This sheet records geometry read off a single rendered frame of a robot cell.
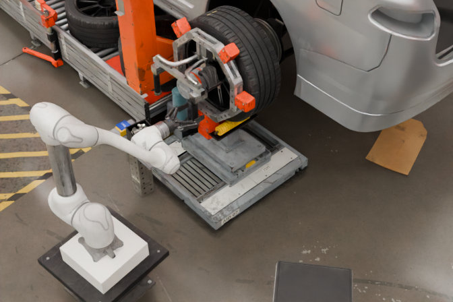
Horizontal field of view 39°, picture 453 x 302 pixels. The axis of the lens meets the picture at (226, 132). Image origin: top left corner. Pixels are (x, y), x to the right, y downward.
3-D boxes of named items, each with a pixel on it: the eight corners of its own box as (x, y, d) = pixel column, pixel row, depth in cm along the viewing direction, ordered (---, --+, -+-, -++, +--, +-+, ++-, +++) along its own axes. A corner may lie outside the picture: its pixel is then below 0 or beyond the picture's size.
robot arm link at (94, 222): (99, 254, 325) (94, 228, 310) (74, 236, 333) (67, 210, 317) (121, 234, 335) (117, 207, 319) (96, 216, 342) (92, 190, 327)
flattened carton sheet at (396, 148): (430, 128, 464) (432, 124, 461) (407, 176, 429) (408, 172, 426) (390, 115, 475) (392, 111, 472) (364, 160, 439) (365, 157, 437)
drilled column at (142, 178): (154, 189, 419) (149, 143, 391) (142, 197, 414) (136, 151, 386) (145, 181, 425) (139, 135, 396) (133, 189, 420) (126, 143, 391)
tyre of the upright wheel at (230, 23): (290, 42, 345) (209, -16, 375) (259, 60, 333) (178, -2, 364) (274, 125, 393) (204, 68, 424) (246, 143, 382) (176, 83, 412)
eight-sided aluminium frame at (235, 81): (242, 131, 375) (244, 56, 339) (234, 137, 372) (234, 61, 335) (183, 88, 405) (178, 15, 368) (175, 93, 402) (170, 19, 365)
